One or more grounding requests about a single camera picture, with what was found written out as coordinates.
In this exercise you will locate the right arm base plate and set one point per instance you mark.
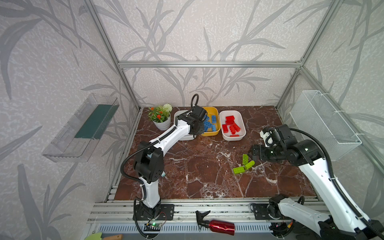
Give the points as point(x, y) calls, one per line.
point(263, 211)

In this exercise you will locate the yellow container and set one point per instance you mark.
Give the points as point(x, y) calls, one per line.
point(212, 124)

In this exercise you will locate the white container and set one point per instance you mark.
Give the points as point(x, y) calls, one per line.
point(182, 128)
point(238, 120)

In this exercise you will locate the white wire mesh basket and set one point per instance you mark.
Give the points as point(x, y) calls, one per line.
point(314, 114)

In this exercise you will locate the left circuit board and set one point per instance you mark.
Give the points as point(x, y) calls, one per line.
point(153, 227)

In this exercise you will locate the red spray bottle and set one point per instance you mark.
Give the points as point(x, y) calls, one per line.
point(214, 225)

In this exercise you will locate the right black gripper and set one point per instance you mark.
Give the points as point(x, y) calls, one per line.
point(259, 153)

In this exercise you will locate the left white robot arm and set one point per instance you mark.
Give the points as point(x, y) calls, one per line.
point(146, 165)

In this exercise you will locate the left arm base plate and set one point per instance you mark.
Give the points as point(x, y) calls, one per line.
point(163, 212)

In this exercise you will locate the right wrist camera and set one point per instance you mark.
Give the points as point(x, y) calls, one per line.
point(267, 138)

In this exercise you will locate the clear wall shelf green mat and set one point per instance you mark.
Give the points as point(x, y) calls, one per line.
point(80, 136)

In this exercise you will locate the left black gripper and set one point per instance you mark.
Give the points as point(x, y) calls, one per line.
point(199, 125)

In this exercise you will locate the right white container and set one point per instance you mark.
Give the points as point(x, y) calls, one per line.
point(238, 120)

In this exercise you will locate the green lego brick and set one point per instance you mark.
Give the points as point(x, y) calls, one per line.
point(239, 170)
point(249, 165)
point(245, 159)

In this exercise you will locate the left white container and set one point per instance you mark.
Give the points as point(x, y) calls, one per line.
point(182, 128)

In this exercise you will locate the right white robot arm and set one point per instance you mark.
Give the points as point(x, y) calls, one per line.
point(346, 221)

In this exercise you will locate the potted plant white pot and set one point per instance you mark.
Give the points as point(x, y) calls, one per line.
point(161, 116)

